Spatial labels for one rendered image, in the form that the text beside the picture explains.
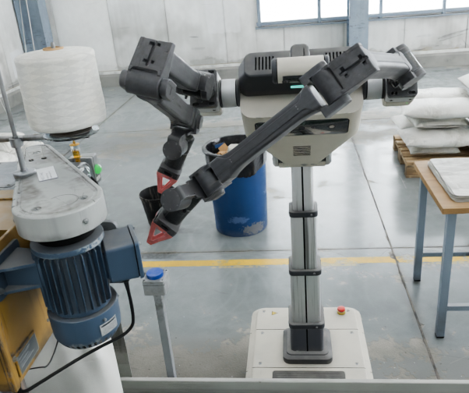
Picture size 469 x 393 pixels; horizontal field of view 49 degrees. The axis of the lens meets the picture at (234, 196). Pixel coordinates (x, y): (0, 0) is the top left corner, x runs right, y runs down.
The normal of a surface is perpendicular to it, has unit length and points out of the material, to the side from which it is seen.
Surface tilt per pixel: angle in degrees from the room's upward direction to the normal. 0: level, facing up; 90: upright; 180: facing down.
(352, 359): 0
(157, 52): 47
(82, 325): 91
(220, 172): 73
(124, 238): 1
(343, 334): 0
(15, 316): 90
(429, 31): 90
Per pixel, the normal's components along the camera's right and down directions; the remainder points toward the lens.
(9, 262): -0.08, -0.91
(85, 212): 0.79, 0.21
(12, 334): 0.99, -0.04
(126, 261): 0.32, 0.36
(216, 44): -0.09, 0.41
